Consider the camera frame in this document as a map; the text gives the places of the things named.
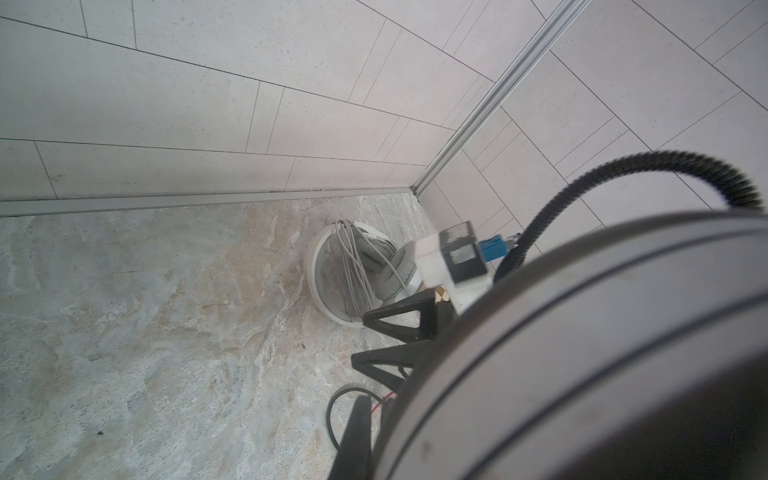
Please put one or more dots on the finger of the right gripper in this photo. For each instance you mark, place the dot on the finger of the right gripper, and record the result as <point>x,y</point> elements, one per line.
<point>410,320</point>
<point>390,366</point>

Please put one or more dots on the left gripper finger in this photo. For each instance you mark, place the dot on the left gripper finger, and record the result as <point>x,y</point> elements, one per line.
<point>353,456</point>

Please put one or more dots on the black white headphones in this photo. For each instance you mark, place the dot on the black white headphones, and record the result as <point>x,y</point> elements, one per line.
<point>638,351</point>

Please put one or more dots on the white grey headphones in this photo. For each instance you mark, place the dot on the white grey headphones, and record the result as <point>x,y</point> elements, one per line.
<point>353,268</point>

